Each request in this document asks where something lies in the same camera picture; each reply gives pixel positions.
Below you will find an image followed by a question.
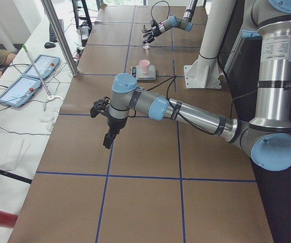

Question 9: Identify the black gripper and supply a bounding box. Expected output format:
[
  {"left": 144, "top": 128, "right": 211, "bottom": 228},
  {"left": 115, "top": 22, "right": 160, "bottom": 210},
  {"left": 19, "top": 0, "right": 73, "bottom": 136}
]
[
  {"left": 103, "top": 116, "right": 127, "bottom": 149},
  {"left": 141, "top": 24, "right": 164, "bottom": 45}
]

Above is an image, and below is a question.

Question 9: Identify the clear glass sauce bottle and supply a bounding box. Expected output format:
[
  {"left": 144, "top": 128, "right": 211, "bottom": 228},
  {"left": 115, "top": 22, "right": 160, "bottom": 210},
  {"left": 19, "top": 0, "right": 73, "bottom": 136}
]
[{"left": 141, "top": 24, "right": 149, "bottom": 50}]

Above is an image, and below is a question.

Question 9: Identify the pink plastic cup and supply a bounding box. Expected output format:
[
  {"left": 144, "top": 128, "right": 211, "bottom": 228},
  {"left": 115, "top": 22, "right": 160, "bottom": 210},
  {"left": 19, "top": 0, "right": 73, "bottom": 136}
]
[{"left": 139, "top": 59, "right": 150, "bottom": 74}]

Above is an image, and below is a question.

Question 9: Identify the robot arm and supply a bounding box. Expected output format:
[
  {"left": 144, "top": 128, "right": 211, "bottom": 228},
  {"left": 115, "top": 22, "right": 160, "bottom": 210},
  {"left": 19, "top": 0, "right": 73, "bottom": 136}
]
[
  {"left": 94, "top": 1, "right": 291, "bottom": 171},
  {"left": 141, "top": 0, "right": 197, "bottom": 46}
]

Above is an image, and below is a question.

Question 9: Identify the grey digital kitchen scale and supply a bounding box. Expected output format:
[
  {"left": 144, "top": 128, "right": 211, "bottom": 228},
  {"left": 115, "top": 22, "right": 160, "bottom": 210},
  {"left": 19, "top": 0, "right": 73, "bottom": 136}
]
[{"left": 129, "top": 65, "right": 156, "bottom": 81}]

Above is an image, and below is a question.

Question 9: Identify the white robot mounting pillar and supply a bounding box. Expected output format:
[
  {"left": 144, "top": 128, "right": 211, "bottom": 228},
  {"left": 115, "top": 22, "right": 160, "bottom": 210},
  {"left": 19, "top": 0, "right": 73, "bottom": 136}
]
[{"left": 184, "top": 0, "right": 236, "bottom": 89}]

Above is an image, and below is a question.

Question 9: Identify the upper blue teach pendant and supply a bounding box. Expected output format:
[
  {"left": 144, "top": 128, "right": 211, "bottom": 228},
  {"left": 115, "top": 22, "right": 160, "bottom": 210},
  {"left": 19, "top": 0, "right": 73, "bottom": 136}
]
[{"left": 23, "top": 54, "right": 60, "bottom": 80}]

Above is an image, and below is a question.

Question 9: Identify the blue teach pendant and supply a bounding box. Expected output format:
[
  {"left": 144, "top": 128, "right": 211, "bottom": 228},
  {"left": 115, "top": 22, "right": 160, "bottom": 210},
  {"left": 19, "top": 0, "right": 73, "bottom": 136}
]
[
  {"left": 0, "top": 76, "right": 42, "bottom": 108},
  {"left": 23, "top": 54, "right": 60, "bottom": 80}
]

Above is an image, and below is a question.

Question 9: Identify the black keyboard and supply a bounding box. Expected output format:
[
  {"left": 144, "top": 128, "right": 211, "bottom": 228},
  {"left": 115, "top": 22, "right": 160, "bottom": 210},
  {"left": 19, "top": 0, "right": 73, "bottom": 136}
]
[{"left": 49, "top": 24, "right": 57, "bottom": 43}]

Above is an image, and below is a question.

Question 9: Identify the lower blue teach pendant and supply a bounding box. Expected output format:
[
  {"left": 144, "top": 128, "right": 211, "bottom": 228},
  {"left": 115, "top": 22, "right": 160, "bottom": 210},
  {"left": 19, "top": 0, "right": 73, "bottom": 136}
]
[{"left": 0, "top": 76, "right": 42, "bottom": 108}]

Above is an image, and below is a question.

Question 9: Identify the black computer mouse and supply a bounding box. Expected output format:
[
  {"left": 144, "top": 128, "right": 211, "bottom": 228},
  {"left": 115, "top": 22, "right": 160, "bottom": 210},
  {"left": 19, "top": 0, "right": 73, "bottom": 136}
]
[{"left": 44, "top": 42, "right": 56, "bottom": 49}]

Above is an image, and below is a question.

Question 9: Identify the metal rod green tip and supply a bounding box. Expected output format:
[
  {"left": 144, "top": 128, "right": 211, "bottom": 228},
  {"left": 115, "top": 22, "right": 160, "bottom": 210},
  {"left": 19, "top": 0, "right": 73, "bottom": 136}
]
[{"left": 22, "top": 45, "right": 54, "bottom": 101}]

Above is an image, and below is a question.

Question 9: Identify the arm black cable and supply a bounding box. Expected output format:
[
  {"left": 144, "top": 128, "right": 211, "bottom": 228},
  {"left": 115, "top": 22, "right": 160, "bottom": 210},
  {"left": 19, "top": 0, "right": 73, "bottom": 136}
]
[
  {"left": 129, "top": 75, "right": 212, "bottom": 134},
  {"left": 150, "top": 1, "right": 171, "bottom": 23}
]

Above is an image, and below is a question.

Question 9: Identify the aluminium frame post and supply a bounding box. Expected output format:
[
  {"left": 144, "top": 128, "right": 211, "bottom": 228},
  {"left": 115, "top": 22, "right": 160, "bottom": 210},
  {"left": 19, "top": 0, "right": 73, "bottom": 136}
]
[{"left": 41, "top": 0, "right": 79, "bottom": 77}]

